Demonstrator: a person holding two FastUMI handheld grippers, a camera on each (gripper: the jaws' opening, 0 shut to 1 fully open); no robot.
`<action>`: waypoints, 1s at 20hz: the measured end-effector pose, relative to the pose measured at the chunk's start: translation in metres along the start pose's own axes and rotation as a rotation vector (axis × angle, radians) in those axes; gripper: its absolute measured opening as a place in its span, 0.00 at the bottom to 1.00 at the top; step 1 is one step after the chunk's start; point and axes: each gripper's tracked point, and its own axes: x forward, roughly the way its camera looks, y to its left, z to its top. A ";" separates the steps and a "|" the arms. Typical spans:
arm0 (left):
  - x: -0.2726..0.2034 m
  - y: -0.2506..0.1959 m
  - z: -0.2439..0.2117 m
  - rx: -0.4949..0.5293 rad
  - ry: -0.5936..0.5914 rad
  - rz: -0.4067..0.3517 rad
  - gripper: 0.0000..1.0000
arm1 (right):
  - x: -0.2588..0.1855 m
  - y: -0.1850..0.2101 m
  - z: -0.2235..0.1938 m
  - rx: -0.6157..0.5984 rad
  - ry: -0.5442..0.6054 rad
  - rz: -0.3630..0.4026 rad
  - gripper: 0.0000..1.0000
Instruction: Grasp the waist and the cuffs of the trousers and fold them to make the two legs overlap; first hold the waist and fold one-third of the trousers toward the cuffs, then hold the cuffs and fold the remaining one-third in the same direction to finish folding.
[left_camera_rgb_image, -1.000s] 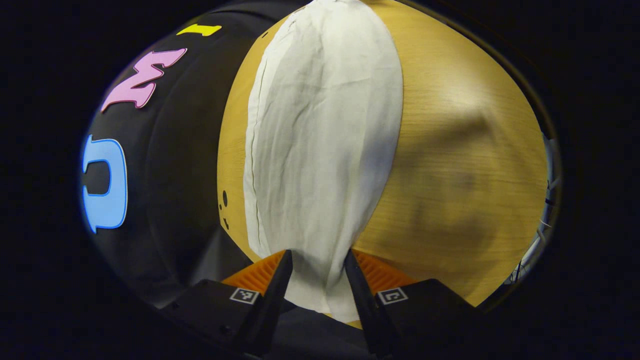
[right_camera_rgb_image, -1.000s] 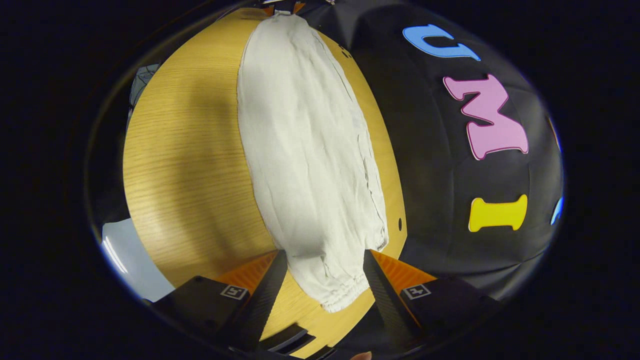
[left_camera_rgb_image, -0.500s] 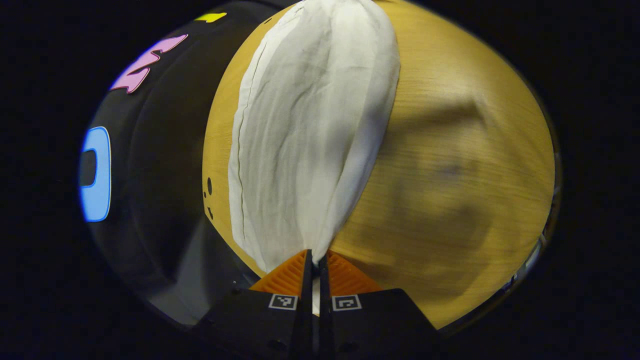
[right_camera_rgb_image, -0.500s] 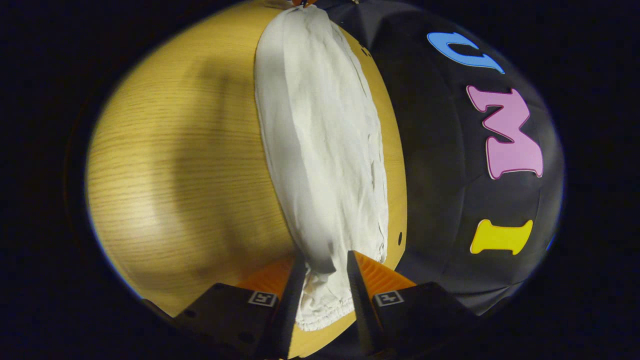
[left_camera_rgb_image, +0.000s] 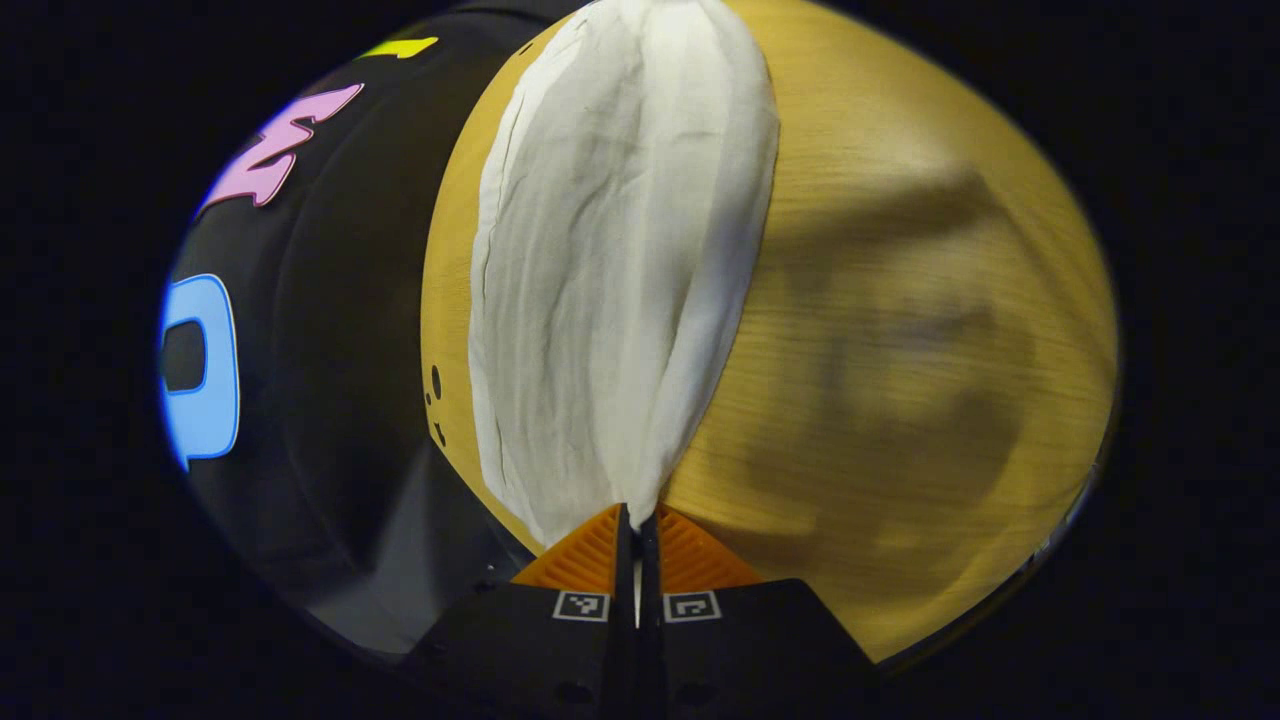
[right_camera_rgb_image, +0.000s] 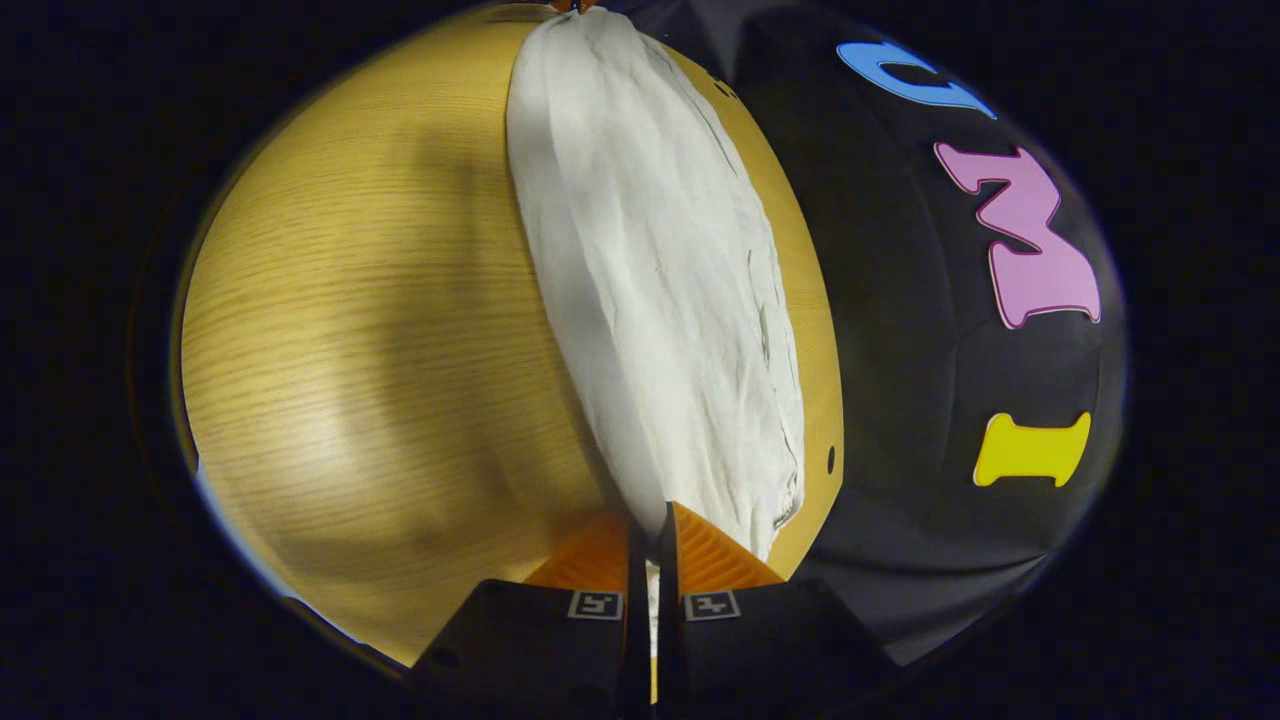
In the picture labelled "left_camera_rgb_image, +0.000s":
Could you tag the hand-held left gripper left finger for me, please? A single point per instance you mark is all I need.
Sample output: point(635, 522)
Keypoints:
point(560, 650)

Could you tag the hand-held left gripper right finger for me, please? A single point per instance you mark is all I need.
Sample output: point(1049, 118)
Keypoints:
point(720, 650)

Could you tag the white jeans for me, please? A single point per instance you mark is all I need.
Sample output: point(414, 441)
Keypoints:
point(600, 250)

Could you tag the black backdrop cloth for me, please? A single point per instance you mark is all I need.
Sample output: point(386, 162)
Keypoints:
point(340, 350)

